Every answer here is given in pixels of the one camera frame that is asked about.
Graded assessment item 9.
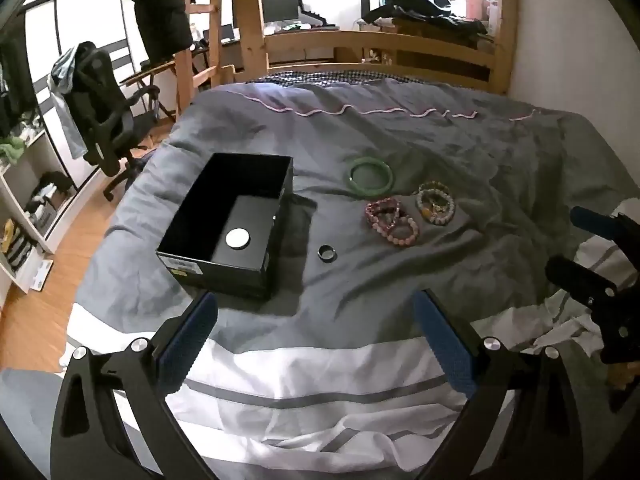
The green jade bangle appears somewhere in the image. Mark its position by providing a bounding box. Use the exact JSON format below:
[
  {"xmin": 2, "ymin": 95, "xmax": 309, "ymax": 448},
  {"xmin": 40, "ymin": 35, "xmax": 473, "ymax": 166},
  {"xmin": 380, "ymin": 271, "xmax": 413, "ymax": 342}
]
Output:
[{"xmin": 348, "ymin": 156, "xmax": 395, "ymax": 196}]

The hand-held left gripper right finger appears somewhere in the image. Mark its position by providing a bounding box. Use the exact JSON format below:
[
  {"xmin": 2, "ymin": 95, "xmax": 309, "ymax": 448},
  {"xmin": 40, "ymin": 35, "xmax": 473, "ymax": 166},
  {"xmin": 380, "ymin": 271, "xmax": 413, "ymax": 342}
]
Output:
[{"xmin": 411, "ymin": 287, "xmax": 586, "ymax": 480}]

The multicolour beaded bracelet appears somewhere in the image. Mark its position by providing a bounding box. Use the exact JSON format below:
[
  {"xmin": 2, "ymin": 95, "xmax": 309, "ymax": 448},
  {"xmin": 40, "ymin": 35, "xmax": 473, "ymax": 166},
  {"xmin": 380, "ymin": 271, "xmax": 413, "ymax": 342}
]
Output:
[{"xmin": 416, "ymin": 181, "xmax": 457, "ymax": 226}]

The light blue cloth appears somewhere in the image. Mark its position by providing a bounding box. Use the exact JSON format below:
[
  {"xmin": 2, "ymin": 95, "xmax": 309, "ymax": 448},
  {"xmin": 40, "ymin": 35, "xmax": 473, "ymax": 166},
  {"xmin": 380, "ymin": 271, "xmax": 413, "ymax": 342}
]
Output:
[{"xmin": 47, "ymin": 46, "xmax": 87, "ymax": 161}]

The green cloth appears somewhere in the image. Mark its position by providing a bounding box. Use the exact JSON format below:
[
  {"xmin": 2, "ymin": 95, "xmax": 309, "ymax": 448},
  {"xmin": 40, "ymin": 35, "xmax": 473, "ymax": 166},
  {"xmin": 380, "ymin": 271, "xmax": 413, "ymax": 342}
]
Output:
[{"xmin": 0, "ymin": 137, "xmax": 25, "ymax": 165}]

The white grey-striped bed sheet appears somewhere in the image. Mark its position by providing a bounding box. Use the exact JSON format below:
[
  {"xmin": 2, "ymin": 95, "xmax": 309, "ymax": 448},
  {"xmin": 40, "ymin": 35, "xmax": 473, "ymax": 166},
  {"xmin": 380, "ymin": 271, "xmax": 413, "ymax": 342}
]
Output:
[{"xmin": 59, "ymin": 240, "xmax": 640, "ymax": 480}]

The wooden folding table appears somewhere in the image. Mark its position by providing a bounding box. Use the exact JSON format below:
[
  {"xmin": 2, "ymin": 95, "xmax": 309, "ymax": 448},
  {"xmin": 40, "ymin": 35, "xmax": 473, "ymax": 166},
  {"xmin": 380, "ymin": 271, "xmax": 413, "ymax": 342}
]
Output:
[{"xmin": 121, "ymin": 56, "xmax": 177, "ymax": 122}]

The grey quilt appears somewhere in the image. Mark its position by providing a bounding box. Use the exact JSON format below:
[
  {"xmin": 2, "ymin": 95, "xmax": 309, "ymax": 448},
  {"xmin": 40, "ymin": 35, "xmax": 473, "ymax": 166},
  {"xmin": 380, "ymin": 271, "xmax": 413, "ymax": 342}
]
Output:
[{"xmin": 60, "ymin": 80, "xmax": 640, "ymax": 480}]

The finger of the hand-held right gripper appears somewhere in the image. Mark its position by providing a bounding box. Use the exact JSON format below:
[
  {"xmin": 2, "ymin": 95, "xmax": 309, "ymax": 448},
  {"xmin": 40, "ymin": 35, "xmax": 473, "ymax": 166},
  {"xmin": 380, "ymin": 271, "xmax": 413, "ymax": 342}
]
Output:
[
  {"xmin": 545, "ymin": 254, "xmax": 640, "ymax": 366},
  {"xmin": 570, "ymin": 204, "xmax": 640, "ymax": 281}
]

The light pink beaded bracelet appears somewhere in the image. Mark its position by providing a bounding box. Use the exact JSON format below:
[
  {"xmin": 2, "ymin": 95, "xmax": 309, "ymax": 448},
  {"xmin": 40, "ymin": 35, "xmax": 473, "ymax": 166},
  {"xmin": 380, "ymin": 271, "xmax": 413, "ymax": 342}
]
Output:
[{"xmin": 375, "ymin": 214, "xmax": 421, "ymax": 247}]

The black cardboard box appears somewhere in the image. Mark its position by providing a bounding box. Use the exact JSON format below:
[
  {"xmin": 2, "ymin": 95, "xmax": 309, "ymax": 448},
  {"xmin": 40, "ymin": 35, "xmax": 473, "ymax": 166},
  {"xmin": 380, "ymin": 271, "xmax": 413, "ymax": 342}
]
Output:
[{"xmin": 156, "ymin": 152, "xmax": 293, "ymax": 301}]

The black hanging jacket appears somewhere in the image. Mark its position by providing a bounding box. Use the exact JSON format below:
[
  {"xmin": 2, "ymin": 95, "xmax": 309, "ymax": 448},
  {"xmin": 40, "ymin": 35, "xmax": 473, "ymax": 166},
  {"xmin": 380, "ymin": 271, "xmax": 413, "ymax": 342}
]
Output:
[{"xmin": 104, "ymin": 0, "xmax": 195, "ymax": 61}]

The wooden bed frame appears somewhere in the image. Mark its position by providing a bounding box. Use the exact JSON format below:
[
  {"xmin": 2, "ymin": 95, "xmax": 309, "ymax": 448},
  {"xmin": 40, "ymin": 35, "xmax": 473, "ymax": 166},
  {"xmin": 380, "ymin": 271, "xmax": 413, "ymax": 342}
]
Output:
[{"xmin": 172, "ymin": 0, "xmax": 521, "ymax": 106}]

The pile of black clothes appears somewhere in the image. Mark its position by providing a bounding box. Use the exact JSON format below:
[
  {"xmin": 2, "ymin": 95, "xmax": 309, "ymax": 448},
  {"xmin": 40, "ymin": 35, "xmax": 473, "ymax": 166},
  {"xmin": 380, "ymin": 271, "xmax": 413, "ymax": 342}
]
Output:
[{"xmin": 367, "ymin": 0, "xmax": 490, "ymax": 37}]

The white shelf unit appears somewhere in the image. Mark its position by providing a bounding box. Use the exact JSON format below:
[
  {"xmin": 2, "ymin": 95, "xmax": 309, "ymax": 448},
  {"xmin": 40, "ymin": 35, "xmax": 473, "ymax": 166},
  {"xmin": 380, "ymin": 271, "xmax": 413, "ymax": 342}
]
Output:
[{"xmin": 0, "ymin": 120, "xmax": 57, "ymax": 295}]

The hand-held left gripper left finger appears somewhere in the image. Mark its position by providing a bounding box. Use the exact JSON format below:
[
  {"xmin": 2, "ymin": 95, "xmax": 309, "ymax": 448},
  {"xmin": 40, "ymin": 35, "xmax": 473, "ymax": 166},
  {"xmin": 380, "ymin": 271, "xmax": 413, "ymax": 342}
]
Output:
[{"xmin": 50, "ymin": 290, "xmax": 219, "ymax": 480}]

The checkered bed cloth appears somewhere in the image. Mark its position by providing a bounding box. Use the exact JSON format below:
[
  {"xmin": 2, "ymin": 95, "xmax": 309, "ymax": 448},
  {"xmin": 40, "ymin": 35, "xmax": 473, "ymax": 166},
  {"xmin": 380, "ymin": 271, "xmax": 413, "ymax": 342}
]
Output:
[{"xmin": 257, "ymin": 70, "xmax": 406, "ymax": 85}]

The black computer monitor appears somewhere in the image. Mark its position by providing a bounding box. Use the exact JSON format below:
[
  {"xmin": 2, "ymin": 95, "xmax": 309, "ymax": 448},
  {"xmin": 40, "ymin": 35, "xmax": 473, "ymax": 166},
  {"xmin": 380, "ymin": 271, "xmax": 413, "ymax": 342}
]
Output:
[{"xmin": 260, "ymin": 0, "xmax": 300, "ymax": 24}]

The black office chair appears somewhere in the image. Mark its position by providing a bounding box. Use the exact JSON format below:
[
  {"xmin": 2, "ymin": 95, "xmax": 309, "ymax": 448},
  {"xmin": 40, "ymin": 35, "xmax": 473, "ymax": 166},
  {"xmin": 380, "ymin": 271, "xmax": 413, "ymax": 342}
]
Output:
[{"xmin": 59, "ymin": 41, "xmax": 162, "ymax": 202}]

